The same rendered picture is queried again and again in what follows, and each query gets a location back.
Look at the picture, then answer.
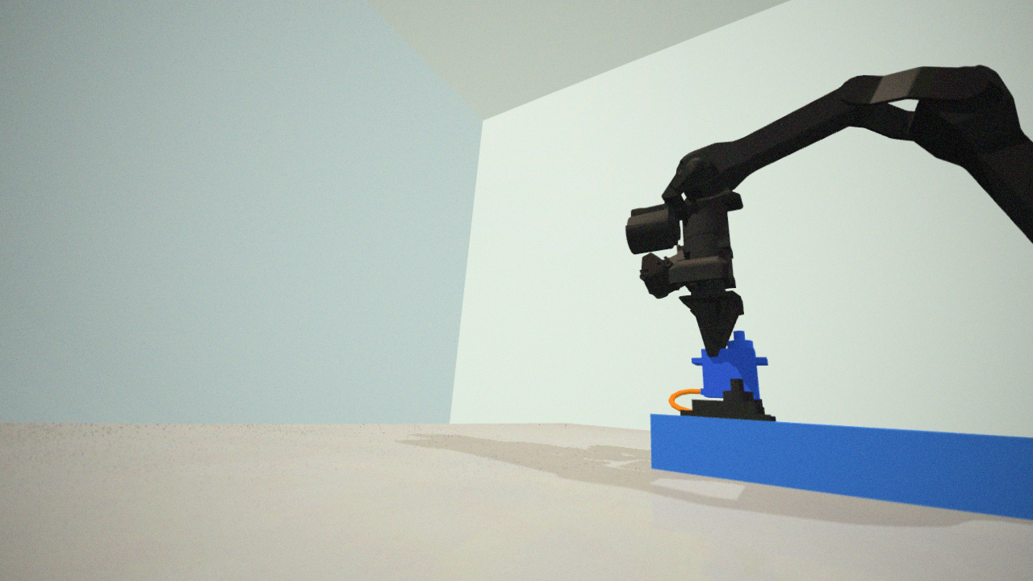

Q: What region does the blue micro servo with orange cable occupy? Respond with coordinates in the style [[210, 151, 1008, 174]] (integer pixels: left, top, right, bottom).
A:
[[668, 331, 768, 411]]

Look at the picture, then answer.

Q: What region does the blue flat panel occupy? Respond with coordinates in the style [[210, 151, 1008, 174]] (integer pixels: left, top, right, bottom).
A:
[[650, 378, 1033, 520]]

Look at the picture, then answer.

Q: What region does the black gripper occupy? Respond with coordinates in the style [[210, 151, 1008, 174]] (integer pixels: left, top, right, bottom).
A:
[[668, 232, 744, 357]]

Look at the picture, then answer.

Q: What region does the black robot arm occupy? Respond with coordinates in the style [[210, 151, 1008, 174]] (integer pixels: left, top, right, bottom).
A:
[[625, 65, 1033, 299]]

